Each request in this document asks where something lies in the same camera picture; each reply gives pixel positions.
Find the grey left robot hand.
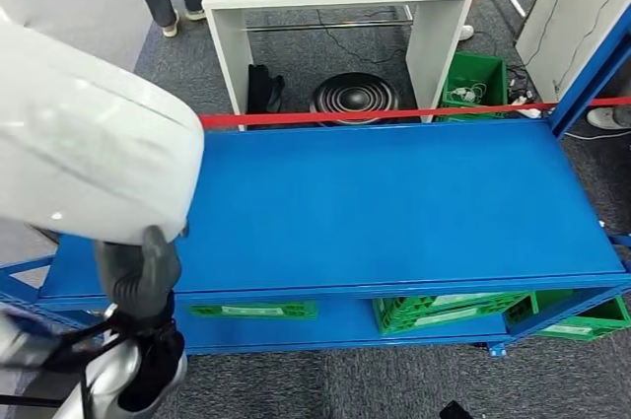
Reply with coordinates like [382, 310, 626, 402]
[93, 226, 183, 329]

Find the white curved plastic part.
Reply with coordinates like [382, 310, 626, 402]
[0, 7, 205, 246]

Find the blue metal shelf rack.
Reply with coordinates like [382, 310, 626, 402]
[0, 1, 631, 360]

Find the black bag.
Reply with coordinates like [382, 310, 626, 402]
[246, 63, 286, 115]

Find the red barrier belt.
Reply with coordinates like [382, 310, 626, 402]
[198, 97, 631, 130]

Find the black round ribbed disc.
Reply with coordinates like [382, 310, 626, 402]
[309, 71, 401, 124]

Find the black robot body piece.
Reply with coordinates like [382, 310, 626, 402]
[439, 400, 474, 419]

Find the white power strip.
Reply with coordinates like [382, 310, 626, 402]
[509, 96, 543, 120]

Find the white panel board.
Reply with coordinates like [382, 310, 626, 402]
[515, 0, 631, 104]

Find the black floor cable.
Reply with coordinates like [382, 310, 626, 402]
[315, 9, 411, 66]

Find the white cable bundle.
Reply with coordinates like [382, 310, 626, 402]
[448, 79, 489, 105]

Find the white floor cable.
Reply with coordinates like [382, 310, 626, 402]
[564, 128, 631, 142]

